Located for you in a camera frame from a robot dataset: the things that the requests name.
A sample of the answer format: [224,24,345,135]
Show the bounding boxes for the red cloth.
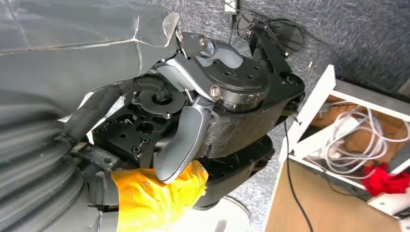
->
[361,162,410,197]

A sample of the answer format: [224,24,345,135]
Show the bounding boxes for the black robot waist base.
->
[86,25,306,210]

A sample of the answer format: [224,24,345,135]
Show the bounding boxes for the yellow tape wrap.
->
[111,160,209,232]

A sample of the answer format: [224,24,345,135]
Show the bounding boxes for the white wire cart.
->
[278,64,410,220]

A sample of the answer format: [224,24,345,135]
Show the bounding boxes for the black power cable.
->
[283,120,315,232]

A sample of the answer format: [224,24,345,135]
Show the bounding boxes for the white power strip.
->
[223,0,238,15]

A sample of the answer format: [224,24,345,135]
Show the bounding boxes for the black floor cables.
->
[229,9,340,60]

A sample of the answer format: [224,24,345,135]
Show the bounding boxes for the black corrugated hose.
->
[60,75,165,145]

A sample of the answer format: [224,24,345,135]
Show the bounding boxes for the white cable bundle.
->
[320,102,410,180]

